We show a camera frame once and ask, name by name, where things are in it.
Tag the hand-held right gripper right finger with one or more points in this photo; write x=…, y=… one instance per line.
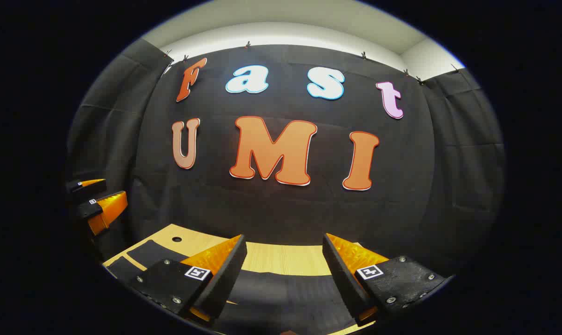
x=344, y=279

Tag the black backdrop cloth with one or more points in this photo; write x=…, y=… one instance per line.
x=309, y=214

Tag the dark grey jeans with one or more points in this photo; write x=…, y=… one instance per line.
x=285, y=298

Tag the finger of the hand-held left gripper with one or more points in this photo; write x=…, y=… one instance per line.
x=106, y=209
x=88, y=186

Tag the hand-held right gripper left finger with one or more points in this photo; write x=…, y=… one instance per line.
x=225, y=279

